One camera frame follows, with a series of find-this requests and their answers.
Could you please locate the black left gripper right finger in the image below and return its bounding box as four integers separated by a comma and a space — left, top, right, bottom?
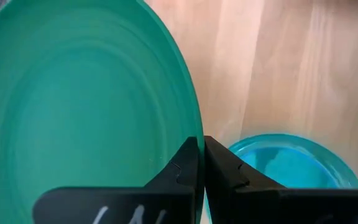
204, 135, 358, 224

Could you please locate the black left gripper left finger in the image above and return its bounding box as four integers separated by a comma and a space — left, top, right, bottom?
32, 136, 200, 224

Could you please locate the blue translucent plastic plate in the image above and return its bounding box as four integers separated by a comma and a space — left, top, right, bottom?
228, 133, 358, 190

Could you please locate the large green plastic plate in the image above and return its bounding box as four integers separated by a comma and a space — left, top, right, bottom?
0, 0, 205, 224

